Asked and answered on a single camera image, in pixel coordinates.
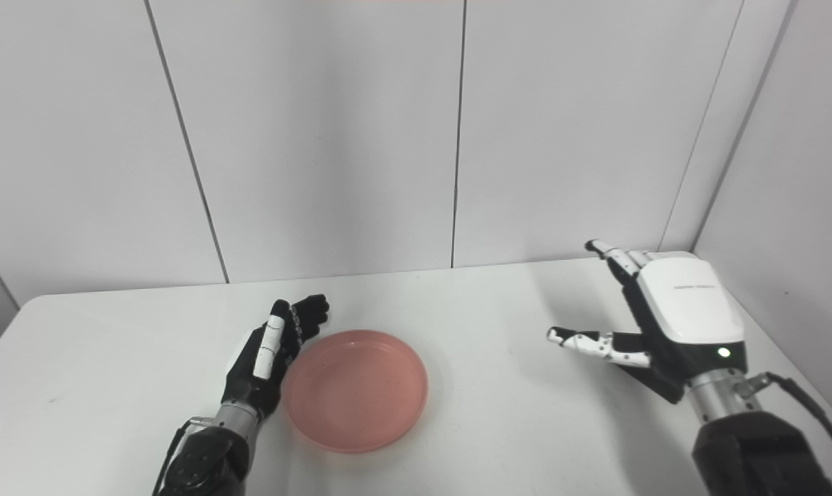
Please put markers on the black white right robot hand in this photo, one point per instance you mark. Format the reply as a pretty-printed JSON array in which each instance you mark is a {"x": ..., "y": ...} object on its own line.
[{"x": 684, "y": 310}]

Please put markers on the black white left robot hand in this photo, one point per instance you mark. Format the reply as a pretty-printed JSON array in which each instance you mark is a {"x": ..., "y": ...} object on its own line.
[{"x": 264, "y": 365}]

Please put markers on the pink round plate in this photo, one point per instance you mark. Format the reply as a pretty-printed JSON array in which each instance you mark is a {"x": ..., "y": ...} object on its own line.
[{"x": 355, "y": 391}]

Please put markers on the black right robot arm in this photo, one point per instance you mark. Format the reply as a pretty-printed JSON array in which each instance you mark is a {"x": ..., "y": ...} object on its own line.
[{"x": 753, "y": 448}]

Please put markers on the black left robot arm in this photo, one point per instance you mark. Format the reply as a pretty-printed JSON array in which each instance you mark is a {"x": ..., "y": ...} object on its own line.
[{"x": 209, "y": 458}]

